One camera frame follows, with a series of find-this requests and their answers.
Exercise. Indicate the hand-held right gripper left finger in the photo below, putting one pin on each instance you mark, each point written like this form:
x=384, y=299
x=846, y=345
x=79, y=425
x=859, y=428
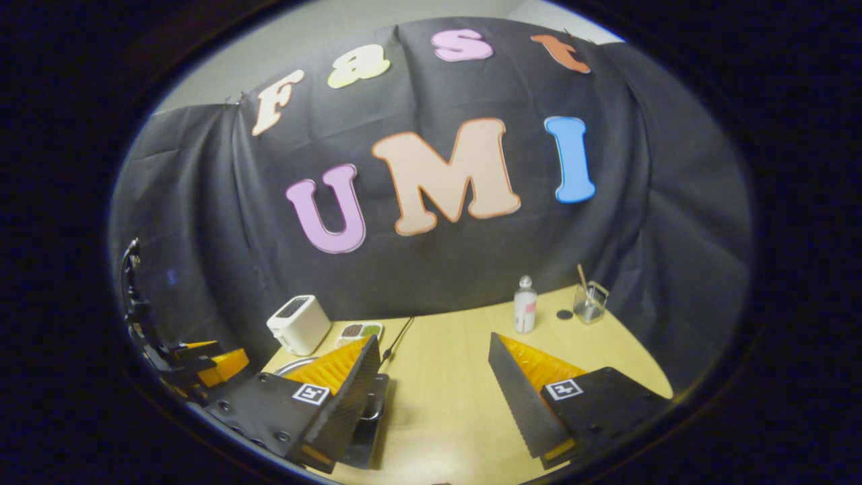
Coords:
x=350, y=404

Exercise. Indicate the white toaster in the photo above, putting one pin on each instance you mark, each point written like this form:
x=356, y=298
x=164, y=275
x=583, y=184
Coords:
x=300, y=327

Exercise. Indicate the clear bottle with pink label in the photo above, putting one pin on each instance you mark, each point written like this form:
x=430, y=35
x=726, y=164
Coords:
x=525, y=310

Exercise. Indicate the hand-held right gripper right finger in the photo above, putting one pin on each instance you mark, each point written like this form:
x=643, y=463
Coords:
x=518, y=397

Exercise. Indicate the white divided dish of beans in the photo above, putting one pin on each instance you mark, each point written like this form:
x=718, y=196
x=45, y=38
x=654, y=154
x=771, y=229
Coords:
x=358, y=331

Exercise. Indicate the clear glass holder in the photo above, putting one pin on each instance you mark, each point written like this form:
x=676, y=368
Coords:
x=591, y=306

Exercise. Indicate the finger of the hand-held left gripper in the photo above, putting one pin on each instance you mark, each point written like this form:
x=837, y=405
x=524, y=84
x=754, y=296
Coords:
x=229, y=367
x=199, y=349

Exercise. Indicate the thin wooden stick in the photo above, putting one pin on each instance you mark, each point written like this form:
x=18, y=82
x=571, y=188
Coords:
x=582, y=276

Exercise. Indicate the small black round disc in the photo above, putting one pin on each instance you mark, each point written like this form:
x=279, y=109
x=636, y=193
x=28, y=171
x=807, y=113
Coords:
x=564, y=314

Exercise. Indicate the black backdrop cloth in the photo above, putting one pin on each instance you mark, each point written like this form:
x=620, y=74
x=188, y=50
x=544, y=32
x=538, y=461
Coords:
x=606, y=236

